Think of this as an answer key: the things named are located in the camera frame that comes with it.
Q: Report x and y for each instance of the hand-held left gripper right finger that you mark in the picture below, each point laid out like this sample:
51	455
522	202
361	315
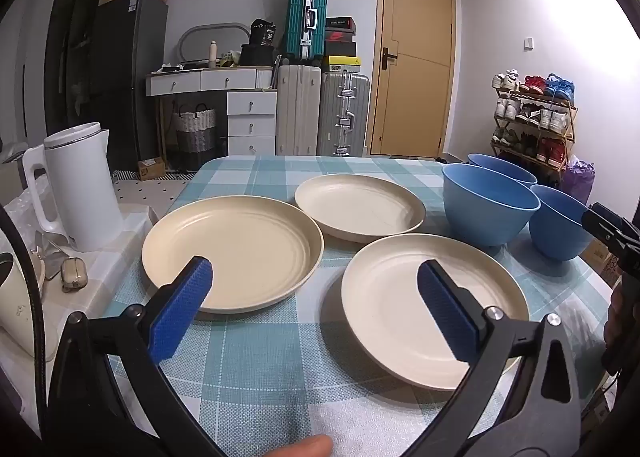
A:
450	307

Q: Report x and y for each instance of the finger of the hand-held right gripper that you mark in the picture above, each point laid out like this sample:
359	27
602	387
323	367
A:
622	249
607	223

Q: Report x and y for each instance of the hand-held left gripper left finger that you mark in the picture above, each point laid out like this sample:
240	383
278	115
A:
182	307

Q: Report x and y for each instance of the blue bowl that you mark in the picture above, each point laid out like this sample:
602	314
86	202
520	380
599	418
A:
557	227
487	212
505	168

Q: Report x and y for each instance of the cream plate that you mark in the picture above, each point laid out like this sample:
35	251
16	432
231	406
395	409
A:
240	252
390	302
360	204

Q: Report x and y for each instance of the person's left hand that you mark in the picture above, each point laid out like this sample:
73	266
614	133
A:
300	448

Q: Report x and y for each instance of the printed large cardboard box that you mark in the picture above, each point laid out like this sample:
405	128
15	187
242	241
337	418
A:
597	257

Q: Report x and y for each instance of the purple bag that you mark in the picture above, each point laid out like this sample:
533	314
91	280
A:
579	182

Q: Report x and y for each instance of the teal checked tablecloth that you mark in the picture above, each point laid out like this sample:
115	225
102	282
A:
260	367

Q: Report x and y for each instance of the beige earbuds case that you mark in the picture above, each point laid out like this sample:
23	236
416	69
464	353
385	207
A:
73	274

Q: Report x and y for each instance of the patterned rug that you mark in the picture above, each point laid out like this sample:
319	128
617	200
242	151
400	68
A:
145	189

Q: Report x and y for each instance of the shoe rack with shoes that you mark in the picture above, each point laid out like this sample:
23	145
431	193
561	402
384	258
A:
535	114

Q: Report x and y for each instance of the small cardboard box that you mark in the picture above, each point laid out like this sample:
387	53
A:
151	169

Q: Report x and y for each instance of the white electric kettle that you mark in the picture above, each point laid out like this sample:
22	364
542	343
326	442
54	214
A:
85	187

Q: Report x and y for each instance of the white mug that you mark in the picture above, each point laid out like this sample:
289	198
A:
20	307

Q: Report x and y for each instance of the woven laundry basket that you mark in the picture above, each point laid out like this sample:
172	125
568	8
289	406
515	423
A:
195	137

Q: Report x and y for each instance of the clear plastic bag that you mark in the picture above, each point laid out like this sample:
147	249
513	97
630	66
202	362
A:
22	212

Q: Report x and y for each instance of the white drawer unit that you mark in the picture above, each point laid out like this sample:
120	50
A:
251	122

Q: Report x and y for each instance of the silver suitcase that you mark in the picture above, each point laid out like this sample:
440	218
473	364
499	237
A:
344	112

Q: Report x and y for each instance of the wooden door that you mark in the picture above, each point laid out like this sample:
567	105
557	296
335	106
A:
420	87

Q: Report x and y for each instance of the white vanity desk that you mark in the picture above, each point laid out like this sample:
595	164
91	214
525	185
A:
190	81

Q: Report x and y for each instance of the dark grey refrigerator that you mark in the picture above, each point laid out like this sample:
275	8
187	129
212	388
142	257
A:
130	87

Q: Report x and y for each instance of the beige suitcase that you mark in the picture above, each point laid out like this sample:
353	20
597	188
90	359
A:
298	109

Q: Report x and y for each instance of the black pouch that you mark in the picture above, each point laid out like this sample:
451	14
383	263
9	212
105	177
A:
171	68

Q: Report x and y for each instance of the green yellow packets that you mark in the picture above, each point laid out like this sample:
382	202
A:
230	59

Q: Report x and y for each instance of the white bottle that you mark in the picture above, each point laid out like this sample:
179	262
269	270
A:
213	54

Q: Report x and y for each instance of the black storage box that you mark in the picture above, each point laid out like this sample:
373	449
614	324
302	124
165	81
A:
256	55

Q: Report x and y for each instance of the oval mirror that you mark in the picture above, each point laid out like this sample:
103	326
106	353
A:
200	39

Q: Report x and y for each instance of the plain black shoe box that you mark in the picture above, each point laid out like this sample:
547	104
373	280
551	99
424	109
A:
341	49

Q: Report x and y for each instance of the black printed bag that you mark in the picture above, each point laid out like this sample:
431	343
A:
263	32

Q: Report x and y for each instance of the dark tall cabinet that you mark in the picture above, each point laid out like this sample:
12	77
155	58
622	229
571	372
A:
75	37

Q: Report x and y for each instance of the red and black shoe box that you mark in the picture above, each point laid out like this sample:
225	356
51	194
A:
341	36

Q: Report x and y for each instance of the teal suitcase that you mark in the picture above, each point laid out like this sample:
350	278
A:
306	22

